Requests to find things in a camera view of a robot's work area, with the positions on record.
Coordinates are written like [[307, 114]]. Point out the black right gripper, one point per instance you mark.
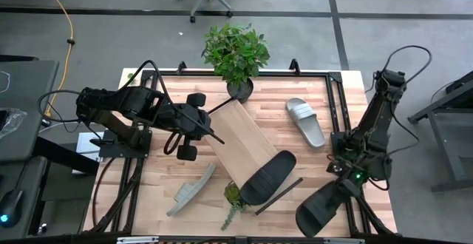
[[354, 175]]

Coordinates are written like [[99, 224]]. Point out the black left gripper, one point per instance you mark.
[[184, 120]]

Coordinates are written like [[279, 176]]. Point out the black rubber slide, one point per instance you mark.
[[319, 209], [268, 177]]

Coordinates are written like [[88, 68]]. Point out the grey rubber slide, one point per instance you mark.
[[190, 190], [305, 122]]

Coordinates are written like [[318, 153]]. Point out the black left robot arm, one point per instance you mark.
[[129, 101]]

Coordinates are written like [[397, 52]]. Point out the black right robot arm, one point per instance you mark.
[[373, 122]]

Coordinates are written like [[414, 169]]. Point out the succulent plant in black pot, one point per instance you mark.
[[233, 196]]

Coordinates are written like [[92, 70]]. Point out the leafy green potted plant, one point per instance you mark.
[[236, 53]]

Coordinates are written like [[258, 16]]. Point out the small green leaf sprig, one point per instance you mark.
[[130, 77]]

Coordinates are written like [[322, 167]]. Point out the black metal side table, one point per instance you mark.
[[447, 125]]

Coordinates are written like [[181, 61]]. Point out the white paper sheet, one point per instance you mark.
[[86, 144]]

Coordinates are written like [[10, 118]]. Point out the dark grey desk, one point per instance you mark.
[[26, 107]]

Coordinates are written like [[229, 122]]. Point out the clear plastic bag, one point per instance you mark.
[[9, 120]]

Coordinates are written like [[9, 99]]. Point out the black computer mouse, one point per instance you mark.
[[10, 207]]

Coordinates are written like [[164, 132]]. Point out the black aluminium table frame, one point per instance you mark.
[[334, 88]]

